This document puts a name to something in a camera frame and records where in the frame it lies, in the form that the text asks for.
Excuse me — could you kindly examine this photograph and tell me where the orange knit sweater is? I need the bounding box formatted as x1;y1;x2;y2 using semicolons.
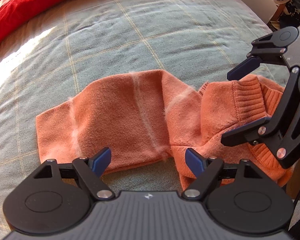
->
36;70;294;188

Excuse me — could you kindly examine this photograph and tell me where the wooden chair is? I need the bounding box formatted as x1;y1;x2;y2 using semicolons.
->
267;2;290;32

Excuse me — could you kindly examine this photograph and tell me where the navy star-pattern garment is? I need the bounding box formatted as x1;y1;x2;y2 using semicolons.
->
274;0;300;28

